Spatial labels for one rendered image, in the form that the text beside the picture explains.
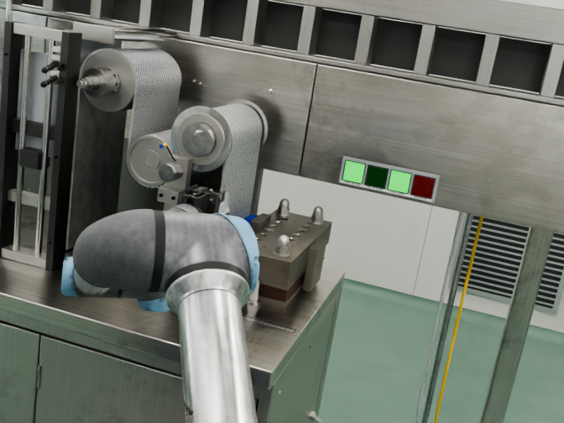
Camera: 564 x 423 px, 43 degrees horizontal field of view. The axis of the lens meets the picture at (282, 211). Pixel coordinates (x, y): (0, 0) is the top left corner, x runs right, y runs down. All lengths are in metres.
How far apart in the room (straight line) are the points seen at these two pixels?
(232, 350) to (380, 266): 3.50
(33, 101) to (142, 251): 0.80
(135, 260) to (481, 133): 1.07
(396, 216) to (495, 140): 2.50
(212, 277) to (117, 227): 0.15
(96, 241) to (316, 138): 0.98
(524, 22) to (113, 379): 1.22
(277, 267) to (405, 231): 2.76
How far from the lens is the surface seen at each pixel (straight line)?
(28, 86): 1.68
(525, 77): 1.88
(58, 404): 1.66
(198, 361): 0.89
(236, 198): 1.73
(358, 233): 4.33
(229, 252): 0.97
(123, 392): 1.56
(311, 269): 1.73
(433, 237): 4.27
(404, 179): 1.83
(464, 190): 1.83
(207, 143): 1.58
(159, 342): 1.44
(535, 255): 2.03
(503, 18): 1.80
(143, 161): 1.68
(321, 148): 1.87
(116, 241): 0.97
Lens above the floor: 1.54
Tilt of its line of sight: 15 degrees down
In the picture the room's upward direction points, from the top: 9 degrees clockwise
